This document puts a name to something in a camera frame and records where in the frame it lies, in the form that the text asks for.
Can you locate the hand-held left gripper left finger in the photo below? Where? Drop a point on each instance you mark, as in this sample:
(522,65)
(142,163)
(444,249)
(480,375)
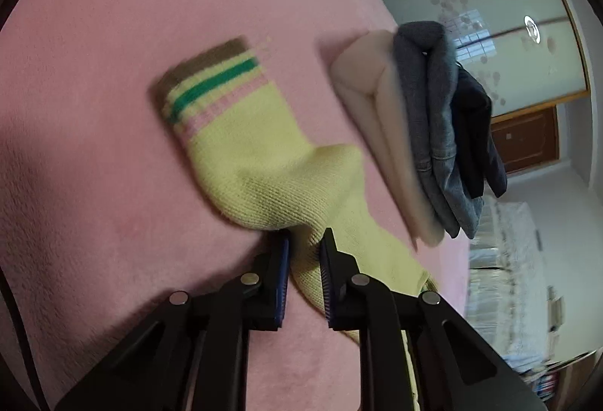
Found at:
(282,284)

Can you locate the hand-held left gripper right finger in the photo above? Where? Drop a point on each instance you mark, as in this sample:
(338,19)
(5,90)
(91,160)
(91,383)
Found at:
(326,284)

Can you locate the yellow striped knit sweater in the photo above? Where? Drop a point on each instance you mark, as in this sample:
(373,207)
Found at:
(264,185)

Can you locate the folded cream garment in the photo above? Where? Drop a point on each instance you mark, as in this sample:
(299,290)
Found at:
(372,109)

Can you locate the white lace covered stack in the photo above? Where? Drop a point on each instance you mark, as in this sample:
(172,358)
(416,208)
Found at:
(509,274)

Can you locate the folded blue denim jeans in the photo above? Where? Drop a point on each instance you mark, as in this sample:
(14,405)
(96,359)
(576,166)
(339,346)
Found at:
(428,109)

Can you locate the folded navy garment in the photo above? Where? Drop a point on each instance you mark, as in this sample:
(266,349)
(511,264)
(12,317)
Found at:
(476,133)

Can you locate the pink bed blanket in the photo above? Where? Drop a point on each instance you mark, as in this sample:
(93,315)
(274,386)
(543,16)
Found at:
(94,156)

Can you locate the brown wooden door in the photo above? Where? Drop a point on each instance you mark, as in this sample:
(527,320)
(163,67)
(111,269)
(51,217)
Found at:
(527,142)

